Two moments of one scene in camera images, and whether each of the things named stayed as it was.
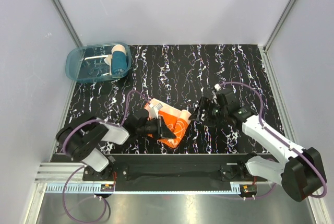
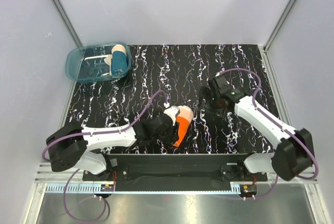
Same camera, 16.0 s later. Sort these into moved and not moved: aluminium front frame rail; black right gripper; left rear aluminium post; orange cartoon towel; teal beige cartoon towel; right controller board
Moved: black right gripper; orange cartoon towel
Not moved: left rear aluminium post; aluminium front frame rail; teal beige cartoon towel; right controller board
